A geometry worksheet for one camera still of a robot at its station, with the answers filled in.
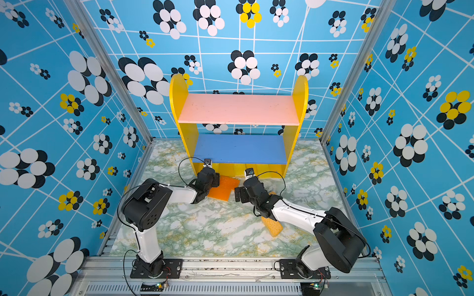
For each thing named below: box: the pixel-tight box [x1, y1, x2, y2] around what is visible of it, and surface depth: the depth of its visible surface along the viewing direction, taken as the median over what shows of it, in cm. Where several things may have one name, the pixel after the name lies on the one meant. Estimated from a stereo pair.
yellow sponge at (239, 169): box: [233, 163, 246, 177], surface depth 104 cm
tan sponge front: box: [261, 216, 284, 238], surface depth 84 cm
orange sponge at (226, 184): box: [213, 175, 241, 195], surface depth 99 cm
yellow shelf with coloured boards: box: [169, 74, 309, 179], surface depth 93 cm
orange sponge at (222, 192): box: [207, 183, 239, 202], surface depth 97 cm
